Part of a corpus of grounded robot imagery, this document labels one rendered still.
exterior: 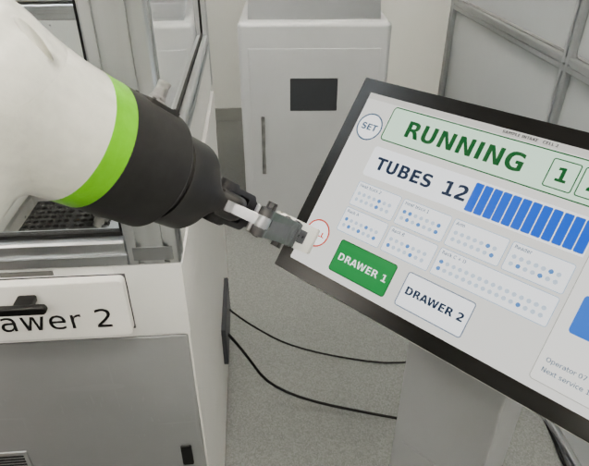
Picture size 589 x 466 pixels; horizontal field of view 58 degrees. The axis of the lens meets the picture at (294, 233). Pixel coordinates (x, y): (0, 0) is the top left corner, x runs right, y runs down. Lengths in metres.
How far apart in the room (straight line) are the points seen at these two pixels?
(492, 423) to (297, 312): 1.42
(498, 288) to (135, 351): 0.61
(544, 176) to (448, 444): 0.47
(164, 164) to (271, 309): 1.85
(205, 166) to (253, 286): 1.92
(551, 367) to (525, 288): 0.09
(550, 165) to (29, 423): 0.98
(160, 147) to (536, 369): 0.46
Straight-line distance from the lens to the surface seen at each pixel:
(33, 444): 1.21
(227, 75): 3.99
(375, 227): 0.73
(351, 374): 1.95
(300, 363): 1.97
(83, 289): 0.88
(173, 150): 0.38
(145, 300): 0.90
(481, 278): 0.67
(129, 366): 1.01
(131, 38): 0.72
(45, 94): 0.32
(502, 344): 0.66
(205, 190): 0.41
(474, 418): 0.87
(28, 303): 0.90
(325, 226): 0.76
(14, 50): 0.31
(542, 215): 0.67
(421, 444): 0.99
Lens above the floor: 1.43
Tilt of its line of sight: 32 degrees down
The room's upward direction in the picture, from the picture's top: straight up
